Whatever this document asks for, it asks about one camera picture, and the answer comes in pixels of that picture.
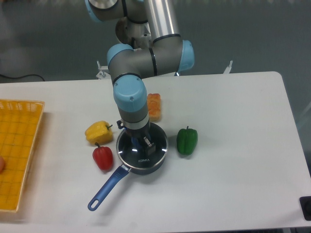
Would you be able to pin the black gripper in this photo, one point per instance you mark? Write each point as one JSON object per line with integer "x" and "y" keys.
{"x": 142, "y": 133}

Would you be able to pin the dark blue saucepan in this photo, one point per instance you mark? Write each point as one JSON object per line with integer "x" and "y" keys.
{"x": 116, "y": 176}

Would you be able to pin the glass pot lid blue knob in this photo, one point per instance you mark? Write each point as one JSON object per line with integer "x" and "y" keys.
{"x": 131, "y": 150}

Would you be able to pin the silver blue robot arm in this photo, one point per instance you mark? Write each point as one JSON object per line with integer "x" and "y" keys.
{"x": 128, "y": 66}

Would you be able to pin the green bell pepper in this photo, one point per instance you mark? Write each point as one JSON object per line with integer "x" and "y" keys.
{"x": 186, "y": 141}

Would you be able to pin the red bell pepper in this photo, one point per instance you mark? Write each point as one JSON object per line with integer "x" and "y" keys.
{"x": 103, "y": 157}

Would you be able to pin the orange bread loaf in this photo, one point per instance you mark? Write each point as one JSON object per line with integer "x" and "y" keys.
{"x": 154, "y": 107}

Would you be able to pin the yellow bell pepper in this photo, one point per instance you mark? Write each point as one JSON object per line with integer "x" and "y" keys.
{"x": 99, "y": 132}

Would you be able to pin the yellow woven basket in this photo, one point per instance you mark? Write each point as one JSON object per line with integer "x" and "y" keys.
{"x": 19, "y": 124}

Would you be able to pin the black device at table edge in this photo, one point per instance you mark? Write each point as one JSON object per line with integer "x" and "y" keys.
{"x": 305, "y": 203}

